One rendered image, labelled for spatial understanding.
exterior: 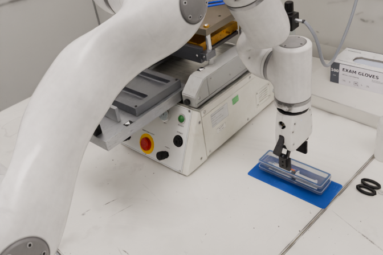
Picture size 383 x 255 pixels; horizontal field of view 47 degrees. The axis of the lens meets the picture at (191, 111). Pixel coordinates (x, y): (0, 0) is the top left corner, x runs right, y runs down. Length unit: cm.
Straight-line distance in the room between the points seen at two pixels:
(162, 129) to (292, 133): 40
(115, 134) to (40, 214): 51
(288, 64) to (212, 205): 42
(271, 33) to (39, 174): 49
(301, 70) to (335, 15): 74
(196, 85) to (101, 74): 59
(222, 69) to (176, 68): 22
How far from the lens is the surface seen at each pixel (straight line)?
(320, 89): 148
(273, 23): 83
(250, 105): 137
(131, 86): 120
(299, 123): 105
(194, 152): 121
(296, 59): 95
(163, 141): 127
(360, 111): 139
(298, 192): 116
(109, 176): 130
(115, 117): 111
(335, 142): 133
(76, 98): 60
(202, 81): 116
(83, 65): 60
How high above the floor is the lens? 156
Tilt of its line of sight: 33 degrees down
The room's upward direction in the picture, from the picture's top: 9 degrees counter-clockwise
